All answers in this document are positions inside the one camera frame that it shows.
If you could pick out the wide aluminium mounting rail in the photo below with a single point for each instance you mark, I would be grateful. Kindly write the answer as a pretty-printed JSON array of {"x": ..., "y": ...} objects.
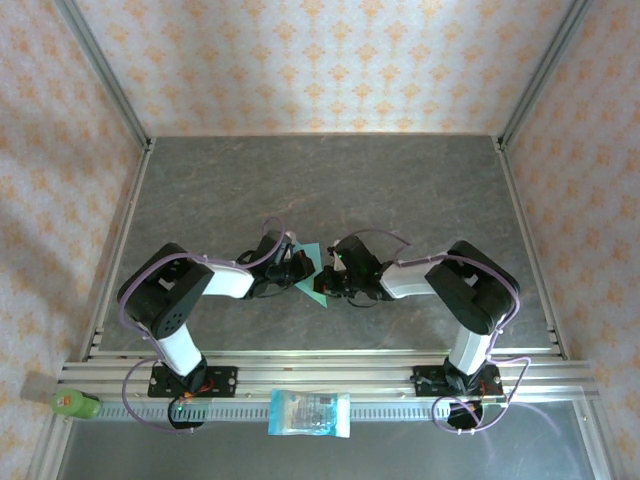
[{"x": 325, "y": 372}]

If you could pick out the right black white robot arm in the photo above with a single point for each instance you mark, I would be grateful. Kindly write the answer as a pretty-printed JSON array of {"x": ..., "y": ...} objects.
[{"x": 470, "y": 295}]

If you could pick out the green bottle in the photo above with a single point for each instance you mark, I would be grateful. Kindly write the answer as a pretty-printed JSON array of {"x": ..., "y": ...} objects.
[{"x": 75, "y": 404}]

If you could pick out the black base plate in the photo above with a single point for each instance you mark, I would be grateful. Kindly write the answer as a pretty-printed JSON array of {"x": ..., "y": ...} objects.
[
  {"x": 427, "y": 382},
  {"x": 225, "y": 382}
]

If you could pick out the aluminium frame post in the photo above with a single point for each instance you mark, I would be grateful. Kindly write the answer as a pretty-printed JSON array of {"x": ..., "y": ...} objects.
[
  {"x": 107, "y": 75},
  {"x": 542, "y": 75}
]

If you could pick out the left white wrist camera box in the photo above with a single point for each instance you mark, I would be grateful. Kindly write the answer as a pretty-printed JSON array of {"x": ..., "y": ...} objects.
[{"x": 291, "y": 236}]

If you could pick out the grey metal sheet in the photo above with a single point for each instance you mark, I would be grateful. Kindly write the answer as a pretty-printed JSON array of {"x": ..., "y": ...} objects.
[{"x": 350, "y": 455}]

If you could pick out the light blue paper sheet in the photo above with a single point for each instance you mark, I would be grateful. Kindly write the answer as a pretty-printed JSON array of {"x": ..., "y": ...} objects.
[{"x": 315, "y": 294}]

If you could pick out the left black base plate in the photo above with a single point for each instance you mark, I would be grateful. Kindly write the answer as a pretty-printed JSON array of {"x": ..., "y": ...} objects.
[{"x": 225, "y": 382}]

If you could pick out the blue plastic wipes packet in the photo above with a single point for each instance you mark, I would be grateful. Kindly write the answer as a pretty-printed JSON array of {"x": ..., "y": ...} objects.
[{"x": 309, "y": 412}]

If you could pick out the aluminium table side rail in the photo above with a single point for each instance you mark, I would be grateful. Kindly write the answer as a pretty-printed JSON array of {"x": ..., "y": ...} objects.
[
  {"x": 120, "y": 250},
  {"x": 517, "y": 200}
]

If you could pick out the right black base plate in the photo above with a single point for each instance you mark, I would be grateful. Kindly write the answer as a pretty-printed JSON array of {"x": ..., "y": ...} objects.
[{"x": 427, "y": 382}]

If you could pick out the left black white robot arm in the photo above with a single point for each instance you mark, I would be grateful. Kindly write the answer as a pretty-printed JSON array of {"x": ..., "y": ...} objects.
[{"x": 170, "y": 295}]

